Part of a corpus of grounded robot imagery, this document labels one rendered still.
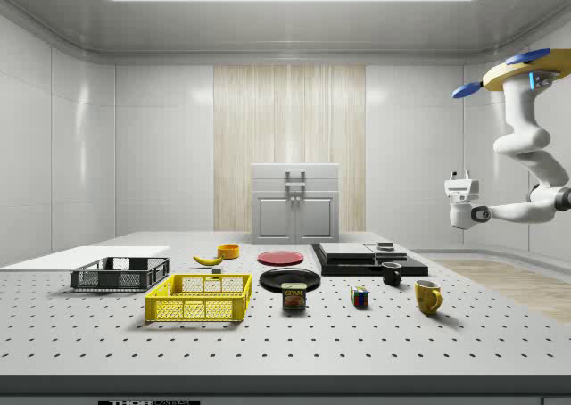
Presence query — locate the black mug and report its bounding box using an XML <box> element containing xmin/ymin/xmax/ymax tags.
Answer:
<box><xmin>381</xmin><ymin>261</ymin><xmax>403</xmax><ymax>286</ymax></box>

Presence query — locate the white board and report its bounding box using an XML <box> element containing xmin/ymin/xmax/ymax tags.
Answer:
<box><xmin>0</xmin><ymin>245</ymin><xmax>171</xmax><ymax>271</ymax></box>

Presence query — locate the yellow mug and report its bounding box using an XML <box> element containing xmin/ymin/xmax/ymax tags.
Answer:
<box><xmin>413</xmin><ymin>279</ymin><xmax>444</xmax><ymax>315</ymax></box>

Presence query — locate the dark grey basket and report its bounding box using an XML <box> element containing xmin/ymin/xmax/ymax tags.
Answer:
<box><xmin>70</xmin><ymin>256</ymin><xmax>172</xmax><ymax>293</ymax></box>

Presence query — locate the banana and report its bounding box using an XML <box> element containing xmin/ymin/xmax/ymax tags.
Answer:
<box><xmin>192</xmin><ymin>254</ymin><xmax>226</xmax><ymax>268</ymax></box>

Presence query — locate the yellow basket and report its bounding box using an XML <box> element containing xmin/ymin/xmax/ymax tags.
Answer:
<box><xmin>144</xmin><ymin>273</ymin><xmax>253</xmax><ymax>323</ymax></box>

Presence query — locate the flat-sided can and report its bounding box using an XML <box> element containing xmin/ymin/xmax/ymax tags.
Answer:
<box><xmin>280</xmin><ymin>282</ymin><xmax>309</xmax><ymax>311</ymax></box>

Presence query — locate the black stove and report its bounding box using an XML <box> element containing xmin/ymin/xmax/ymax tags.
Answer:
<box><xmin>310</xmin><ymin>240</ymin><xmax>430</xmax><ymax>277</ymax></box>

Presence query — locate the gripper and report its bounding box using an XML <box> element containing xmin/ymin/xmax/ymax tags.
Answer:
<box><xmin>443</xmin><ymin>169</ymin><xmax>481</xmax><ymax>203</ymax></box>

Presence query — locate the white cabinet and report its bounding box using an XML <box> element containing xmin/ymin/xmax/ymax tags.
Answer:
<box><xmin>250</xmin><ymin>162</ymin><xmax>341</xmax><ymax>244</ymax></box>

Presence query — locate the puzzle cube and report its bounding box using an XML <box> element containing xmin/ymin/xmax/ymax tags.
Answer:
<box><xmin>350</xmin><ymin>285</ymin><xmax>370</xmax><ymax>309</ymax></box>

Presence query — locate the black plate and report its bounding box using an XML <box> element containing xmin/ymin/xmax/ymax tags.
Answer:
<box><xmin>259</xmin><ymin>268</ymin><xmax>322</xmax><ymax>293</ymax></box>

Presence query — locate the red plate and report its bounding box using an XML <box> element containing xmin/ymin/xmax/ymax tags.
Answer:
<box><xmin>257</xmin><ymin>250</ymin><xmax>305</xmax><ymax>266</ymax></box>

